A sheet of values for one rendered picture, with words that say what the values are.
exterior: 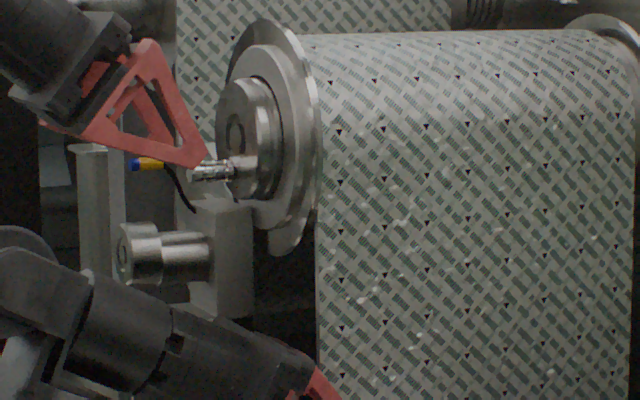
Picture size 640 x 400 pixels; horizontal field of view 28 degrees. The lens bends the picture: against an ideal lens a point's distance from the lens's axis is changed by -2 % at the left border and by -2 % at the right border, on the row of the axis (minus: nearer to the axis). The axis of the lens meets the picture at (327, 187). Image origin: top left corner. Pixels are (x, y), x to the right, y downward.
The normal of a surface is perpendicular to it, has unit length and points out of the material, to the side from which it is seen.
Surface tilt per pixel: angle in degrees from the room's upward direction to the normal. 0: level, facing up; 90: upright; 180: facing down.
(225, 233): 90
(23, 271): 80
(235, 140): 90
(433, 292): 90
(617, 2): 90
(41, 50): 100
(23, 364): 61
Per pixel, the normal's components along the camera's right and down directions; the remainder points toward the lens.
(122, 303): 0.61, -0.49
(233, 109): -0.90, 0.07
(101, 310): 0.56, -0.22
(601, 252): 0.44, 0.12
